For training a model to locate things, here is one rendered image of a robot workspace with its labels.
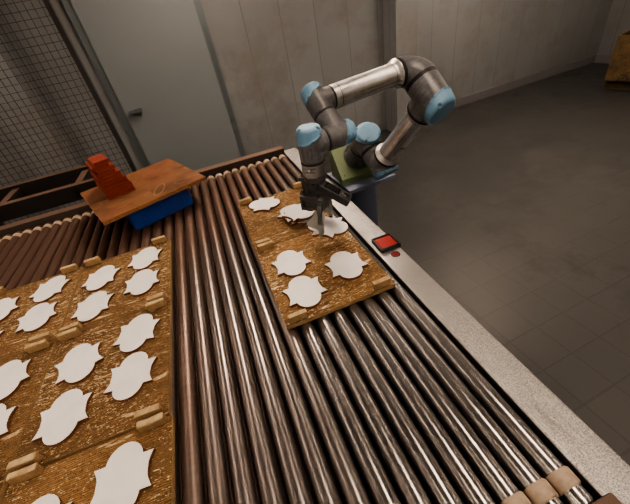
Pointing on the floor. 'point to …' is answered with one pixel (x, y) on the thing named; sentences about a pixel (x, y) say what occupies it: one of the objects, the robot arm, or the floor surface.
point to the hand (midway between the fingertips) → (327, 226)
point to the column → (364, 194)
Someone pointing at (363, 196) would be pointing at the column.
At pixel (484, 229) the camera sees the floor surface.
